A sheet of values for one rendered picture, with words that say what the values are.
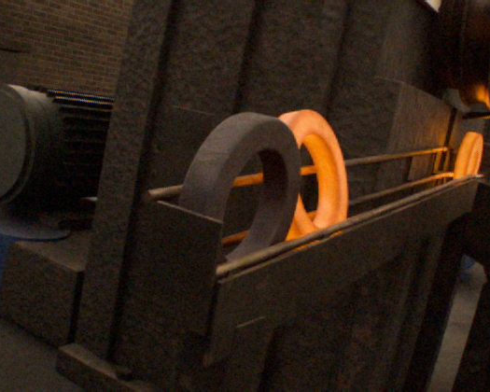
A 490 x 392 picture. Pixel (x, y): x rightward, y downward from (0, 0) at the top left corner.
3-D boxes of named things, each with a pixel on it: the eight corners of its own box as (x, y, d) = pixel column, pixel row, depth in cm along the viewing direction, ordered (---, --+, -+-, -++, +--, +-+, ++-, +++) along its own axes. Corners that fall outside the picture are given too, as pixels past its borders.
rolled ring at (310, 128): (316, 280, 78) (293, 281, 80) (358, 206, 93) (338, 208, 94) (269, 147, 72) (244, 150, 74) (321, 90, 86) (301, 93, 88)
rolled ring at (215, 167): (313, 114, 69) (287, 108, 71) (217, 124, 54) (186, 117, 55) (287, 271, 74) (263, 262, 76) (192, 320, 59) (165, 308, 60)
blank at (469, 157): (465, 125, 154) (478, 128, 153) (473, 138, 168) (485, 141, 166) (448, 185, 154) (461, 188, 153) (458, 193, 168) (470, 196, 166)
